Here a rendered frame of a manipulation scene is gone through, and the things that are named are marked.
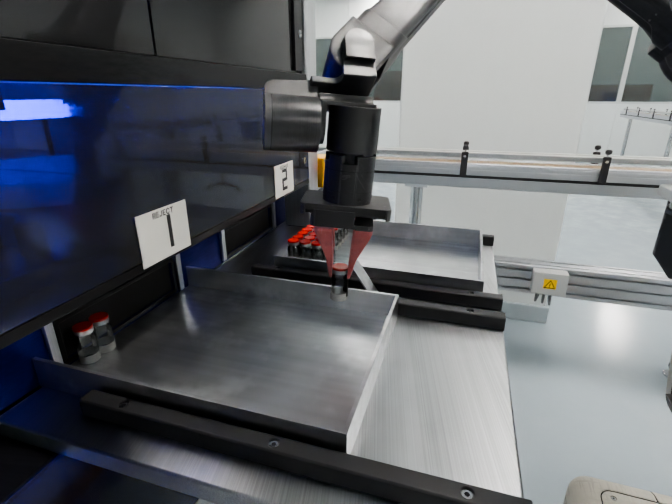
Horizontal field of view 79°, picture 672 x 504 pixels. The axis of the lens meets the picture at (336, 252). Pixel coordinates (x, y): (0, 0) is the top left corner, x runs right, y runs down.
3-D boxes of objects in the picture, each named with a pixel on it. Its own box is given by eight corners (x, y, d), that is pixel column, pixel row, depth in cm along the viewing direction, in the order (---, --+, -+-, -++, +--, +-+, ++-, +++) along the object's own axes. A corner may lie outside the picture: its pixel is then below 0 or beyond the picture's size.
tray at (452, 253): (274, 274, 71) (273, 255, 70) (324, 230, 94) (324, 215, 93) (481, 302, 62) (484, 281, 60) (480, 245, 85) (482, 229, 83)
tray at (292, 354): (40, 386, 44) (31, 358, 43) (190, 285, 67) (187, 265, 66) (346, 466, 34) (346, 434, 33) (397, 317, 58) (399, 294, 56)
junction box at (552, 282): (530, 293, 159) (534, 271, 155) (529, 287, 163) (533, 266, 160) (565, 297, 155) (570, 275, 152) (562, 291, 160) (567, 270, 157)
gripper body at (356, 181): (306, 203, 52) (309, 143, 49) (386, 211, 52) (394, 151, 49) (298, 218, 46) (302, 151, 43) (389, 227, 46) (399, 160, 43)
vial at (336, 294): (327, 300, 52) (329, 270, 51) (333, 293, 54) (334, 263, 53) (344, 304, 52) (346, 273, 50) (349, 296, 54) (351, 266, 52)
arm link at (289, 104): (374, 28, 44) (354, 82, 52) (264, 15, 41) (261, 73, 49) (384, 128, 40) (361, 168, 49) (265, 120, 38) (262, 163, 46)
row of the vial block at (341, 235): (309, 268, 73) (308, 243, 72) (339, 237, 89) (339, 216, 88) (321, 269, 73) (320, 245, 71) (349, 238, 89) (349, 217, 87)
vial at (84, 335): (75, 363, 47) (66, 328, 46) (91, 352, 49) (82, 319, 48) (90, 367, 47) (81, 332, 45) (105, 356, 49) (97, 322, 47)
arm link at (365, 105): (390, 98, 42) (374, 97, 47) (323, 93, 41) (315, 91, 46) (381, 166, 45) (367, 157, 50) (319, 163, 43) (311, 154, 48)
